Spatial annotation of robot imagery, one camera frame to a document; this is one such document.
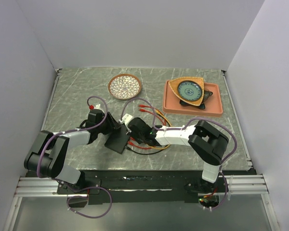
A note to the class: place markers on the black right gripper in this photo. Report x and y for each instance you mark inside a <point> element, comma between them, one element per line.
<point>132,134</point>

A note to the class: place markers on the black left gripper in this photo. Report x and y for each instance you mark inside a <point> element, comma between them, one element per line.
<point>112,124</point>

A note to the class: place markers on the black network switch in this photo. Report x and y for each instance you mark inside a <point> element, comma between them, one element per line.
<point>118,140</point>

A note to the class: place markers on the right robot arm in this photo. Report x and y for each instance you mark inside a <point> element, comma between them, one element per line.
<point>207,141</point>

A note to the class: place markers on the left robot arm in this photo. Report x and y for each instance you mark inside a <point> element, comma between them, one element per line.
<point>48,152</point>

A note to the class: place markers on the floral patterned brown plate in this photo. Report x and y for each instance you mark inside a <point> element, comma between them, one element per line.
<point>124,86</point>

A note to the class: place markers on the pink rectangular tray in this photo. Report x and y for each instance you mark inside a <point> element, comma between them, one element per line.
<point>213,105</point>

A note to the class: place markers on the teal round patterned plate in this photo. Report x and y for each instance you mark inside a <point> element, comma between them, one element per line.
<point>189,90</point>

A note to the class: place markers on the black dish under plates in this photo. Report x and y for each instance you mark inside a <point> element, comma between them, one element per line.
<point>207,94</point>

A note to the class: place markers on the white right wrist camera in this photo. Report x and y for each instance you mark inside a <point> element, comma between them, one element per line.
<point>126,118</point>

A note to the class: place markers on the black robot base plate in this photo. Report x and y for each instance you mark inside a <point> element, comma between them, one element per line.
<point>134,186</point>

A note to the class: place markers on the aluminium frame rail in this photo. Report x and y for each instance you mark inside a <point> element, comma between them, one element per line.
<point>36,187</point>

